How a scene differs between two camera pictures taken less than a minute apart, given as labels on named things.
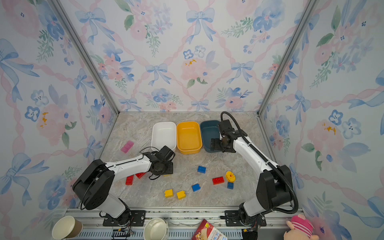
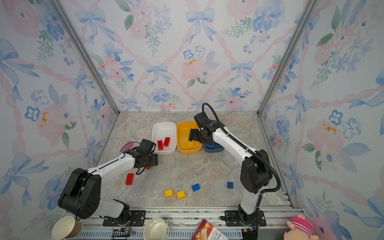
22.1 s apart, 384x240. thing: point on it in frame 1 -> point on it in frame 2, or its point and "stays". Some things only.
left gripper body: [168, 168] -> [152, 159]
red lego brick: [218, 180] -> [166, 142]
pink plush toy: [302, 229] stays
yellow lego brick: [181, 195] stays
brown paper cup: [66, 227] stays
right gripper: [216, 147] -> [193, 135]
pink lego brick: [127, 146] stays
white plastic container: [164, 133] stays
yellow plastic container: [189, 138] stays
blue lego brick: [196, 187] stays
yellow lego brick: [168, 193] stays
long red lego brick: [140, 175] -> [160, 145]
